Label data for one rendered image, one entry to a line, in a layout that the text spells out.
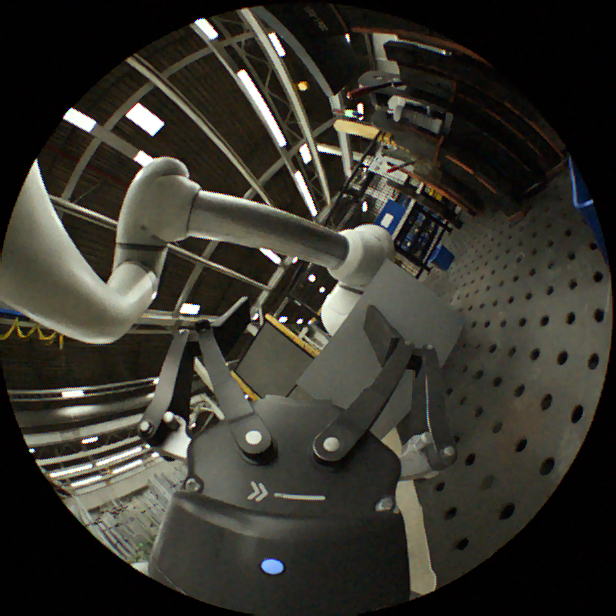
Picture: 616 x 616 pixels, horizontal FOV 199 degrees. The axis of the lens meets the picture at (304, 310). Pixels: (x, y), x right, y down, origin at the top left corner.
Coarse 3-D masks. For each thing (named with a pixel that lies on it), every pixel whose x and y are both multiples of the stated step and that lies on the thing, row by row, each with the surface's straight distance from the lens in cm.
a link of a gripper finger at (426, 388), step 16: (432, 352) 14; (432, 368) 13; (416, 384) 13; (432, 384) 11; (416, 400) 12; (432, 400) 10; (416, 416) 11; (432, 416) 10; (416, 432) 10; (432, 432) 9; (448, 432) 9; (432, 448) 9; (448, 448) 9; (432, 464) 9; (448, 464) 9; (416, 480) 10
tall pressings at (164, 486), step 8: (176, 472) 673; (184, 472) 682; (160, 480) 641; (168, 480) 667; (176, 480) 664; (152, 488) 635; (160, 488) 680; (168, 488) 637; (176, 488) 664; (160, 496) 631; (168, 496) 681
